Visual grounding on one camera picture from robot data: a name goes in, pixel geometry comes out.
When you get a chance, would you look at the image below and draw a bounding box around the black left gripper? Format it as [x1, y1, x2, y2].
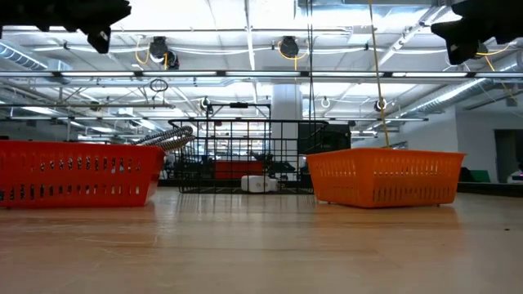
[0, 0, 132, 55]

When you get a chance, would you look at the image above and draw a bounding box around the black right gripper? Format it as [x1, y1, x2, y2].
[431, 0, 523, 66]

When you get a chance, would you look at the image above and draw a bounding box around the black-white braided USB cable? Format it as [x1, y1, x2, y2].
[131, 125, 196, 154]

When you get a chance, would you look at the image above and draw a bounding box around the red plastic basket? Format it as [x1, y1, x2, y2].
[0, 140, 167, 209]

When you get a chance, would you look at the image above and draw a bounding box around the orange plastic basket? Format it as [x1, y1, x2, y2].
[306, 147, 467, 209]

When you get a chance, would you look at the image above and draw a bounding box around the red background bin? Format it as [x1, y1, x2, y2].
[212, 160, 266, 180]

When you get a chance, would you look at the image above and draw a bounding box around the green background box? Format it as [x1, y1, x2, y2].
[469, 169, 491, 184]

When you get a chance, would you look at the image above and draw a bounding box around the black background cabinet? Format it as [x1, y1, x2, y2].
[297, 123, 352, 153]

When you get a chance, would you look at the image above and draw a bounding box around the long ceiling light strip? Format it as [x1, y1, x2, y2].
[0, 69, 523, 79]

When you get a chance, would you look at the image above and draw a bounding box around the silver ventilation duct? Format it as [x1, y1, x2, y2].
[402, 60, 523, 118]
[0, 40, 73, 74]

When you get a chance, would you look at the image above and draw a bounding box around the yellow hanging cable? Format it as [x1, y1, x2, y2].
[369, 0, 391, 150]

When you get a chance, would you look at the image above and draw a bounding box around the black aluminium table frame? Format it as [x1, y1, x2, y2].
[157, 178, 523, 194]

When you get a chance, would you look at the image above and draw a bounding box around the black hanging cable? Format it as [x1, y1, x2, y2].
[306, 0, 315, 120]

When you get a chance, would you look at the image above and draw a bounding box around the black wire basket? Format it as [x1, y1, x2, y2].
[168, 118, 329, 194]

